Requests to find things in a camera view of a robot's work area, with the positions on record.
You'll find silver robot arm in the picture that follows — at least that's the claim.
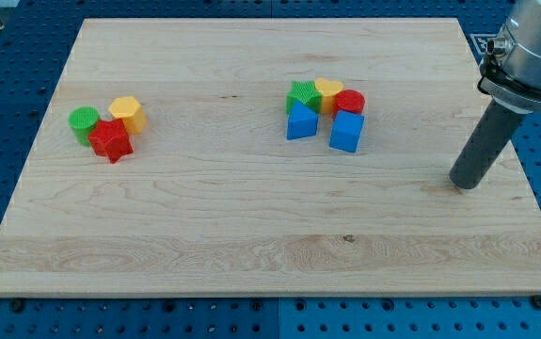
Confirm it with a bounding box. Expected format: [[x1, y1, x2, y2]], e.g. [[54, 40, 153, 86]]
[[478, 0, 541, 114]]

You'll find wooden board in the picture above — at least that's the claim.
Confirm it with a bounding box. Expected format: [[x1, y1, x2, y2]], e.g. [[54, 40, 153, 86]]
[[0, 18, 541, 299]]

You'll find blue triangle block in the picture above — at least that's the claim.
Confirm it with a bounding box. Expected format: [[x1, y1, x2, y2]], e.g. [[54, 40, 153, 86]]
[[286, 101, 319, 140]]

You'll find green star block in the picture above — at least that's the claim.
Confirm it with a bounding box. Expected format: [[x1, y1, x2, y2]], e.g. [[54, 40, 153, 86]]
[[285, 81, 322, 115]]

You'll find blue cube block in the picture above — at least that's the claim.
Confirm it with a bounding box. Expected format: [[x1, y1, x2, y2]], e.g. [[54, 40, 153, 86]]
[[329, 110, 365, 153]]

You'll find yellow heart block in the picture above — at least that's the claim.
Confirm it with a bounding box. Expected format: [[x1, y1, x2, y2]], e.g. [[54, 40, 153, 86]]
[[314, 77, 344, 115]]

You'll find red cylinder block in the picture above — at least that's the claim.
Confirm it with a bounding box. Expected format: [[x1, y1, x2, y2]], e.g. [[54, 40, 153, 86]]
[[332, 89, 366, 120]]

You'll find yellow hexagon block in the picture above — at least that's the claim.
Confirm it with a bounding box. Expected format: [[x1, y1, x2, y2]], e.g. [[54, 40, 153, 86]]
[[108, 96, 147, 135]]

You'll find red star block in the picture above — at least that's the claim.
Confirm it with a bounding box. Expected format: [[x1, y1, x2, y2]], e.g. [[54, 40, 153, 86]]
[[88, 120, 134, 164]]

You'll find green cylinder block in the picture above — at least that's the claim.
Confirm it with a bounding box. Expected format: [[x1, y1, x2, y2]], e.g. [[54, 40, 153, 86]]
[[68, 106, 100, 147]]

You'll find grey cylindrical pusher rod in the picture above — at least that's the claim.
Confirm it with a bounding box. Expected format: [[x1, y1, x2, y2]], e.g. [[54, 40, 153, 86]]
[[449, 100, 526, 189]]

